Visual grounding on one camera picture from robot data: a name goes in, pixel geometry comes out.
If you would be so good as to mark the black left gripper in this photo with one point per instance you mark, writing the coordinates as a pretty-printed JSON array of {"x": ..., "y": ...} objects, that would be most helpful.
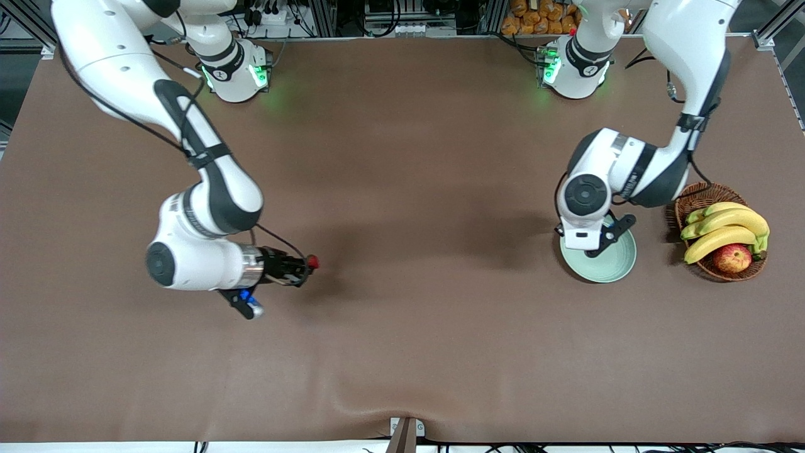
[{"x": 558, "y": 231}]

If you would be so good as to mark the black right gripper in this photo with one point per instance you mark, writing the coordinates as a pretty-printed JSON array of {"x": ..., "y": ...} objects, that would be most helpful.
[{"x": 275, "y": 264}]

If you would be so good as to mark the red strawberry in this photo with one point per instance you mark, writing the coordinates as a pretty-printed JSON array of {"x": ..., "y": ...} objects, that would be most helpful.
[{"x": 313, "y": 262}]

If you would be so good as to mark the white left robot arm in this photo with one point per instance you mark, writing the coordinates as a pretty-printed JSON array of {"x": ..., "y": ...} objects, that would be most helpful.
[{"x": 685, "y": 50}]

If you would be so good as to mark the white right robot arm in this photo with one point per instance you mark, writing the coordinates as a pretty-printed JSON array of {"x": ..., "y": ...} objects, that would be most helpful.
[{"x": 113, "y": 63}]

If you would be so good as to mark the pale green round plate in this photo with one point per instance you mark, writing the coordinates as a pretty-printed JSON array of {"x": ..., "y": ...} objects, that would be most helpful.
[{"x": 604, "y": 267}]

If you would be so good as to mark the brown table cover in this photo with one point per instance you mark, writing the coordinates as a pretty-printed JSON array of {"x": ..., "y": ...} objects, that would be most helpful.
[{"x": 402, "y": 352}]

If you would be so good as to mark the brown wicker basket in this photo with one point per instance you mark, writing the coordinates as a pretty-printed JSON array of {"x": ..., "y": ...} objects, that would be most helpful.
[{"x": 710, "y": 192}]

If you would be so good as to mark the yellow banana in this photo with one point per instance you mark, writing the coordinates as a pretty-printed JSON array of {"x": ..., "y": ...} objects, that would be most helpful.
[
  {"x": 723, "y": 207},
  {"x": 717, "y": 240},
  {"x": 736, "y": 219}
]

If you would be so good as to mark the red apple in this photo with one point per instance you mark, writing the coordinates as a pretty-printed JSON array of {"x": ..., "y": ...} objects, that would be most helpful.
[{"x": 731, "y": 258}]

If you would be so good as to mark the orange bread rolls bag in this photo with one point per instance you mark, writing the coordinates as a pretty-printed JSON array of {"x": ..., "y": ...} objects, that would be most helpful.
[{"x": 541, "y": 19}]

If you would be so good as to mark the white connector strip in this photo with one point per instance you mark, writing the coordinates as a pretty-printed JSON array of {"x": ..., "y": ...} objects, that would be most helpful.
[{"x": 422, "y": 29}]

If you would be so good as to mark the white power strip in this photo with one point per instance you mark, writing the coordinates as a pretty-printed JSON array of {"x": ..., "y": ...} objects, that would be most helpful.
[{"x": 270, "y": 16}]

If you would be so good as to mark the grey metal table bracket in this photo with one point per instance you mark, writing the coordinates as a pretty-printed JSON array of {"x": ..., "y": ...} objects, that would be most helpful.
[{"x": 405, "y": 434}]

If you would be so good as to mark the aluminium frame profile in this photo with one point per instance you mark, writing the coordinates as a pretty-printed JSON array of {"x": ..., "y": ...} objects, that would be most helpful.
[
  {"x": 48, "y": 51},
  {"x": 764, "y": 41}
]

